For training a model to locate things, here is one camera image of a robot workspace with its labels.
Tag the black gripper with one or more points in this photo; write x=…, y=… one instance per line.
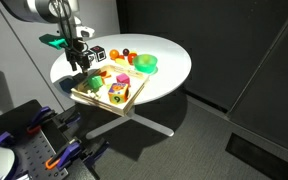
x=77, y=50

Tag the green block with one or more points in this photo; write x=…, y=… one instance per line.
x=95, y=82

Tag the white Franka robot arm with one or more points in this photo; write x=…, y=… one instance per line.
x=34, y=8

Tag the orange block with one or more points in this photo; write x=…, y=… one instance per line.
x=104, y=74

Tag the pink block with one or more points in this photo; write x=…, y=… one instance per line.
x=122, y=78

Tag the light wooden tray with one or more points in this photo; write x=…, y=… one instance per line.
x=137, y=85

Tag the orange toy fruit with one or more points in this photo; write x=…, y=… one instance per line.
x=114, y=54

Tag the small red-orange toy fruit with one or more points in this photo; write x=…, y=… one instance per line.
x=120, y=57

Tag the yellow toy banana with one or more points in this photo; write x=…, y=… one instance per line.
x=121, y=62

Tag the colourful plush picture cube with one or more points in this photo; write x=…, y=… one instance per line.
x=118, y=93

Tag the red toy tomato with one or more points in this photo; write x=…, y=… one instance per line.
x=132, y=58

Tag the black spring clamp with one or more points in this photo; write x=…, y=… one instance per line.
x=97, y=149
x=69, y=119

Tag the purple clamp orange tip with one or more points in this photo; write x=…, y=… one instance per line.
x=65, y=154
x=41, y=115

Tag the green translucent plastic bowl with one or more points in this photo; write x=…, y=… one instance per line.
x=145, y=63

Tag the black perforated pegboard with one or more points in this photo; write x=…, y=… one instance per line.
x=34, y=156

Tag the purple spring clamp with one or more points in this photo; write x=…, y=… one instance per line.
x=2, y=138

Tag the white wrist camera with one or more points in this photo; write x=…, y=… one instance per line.
x=85, y=31

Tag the teal camera mount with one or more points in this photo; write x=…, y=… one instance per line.
x=52, y=41

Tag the white table pedestal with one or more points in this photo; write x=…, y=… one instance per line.
x=150, y=125

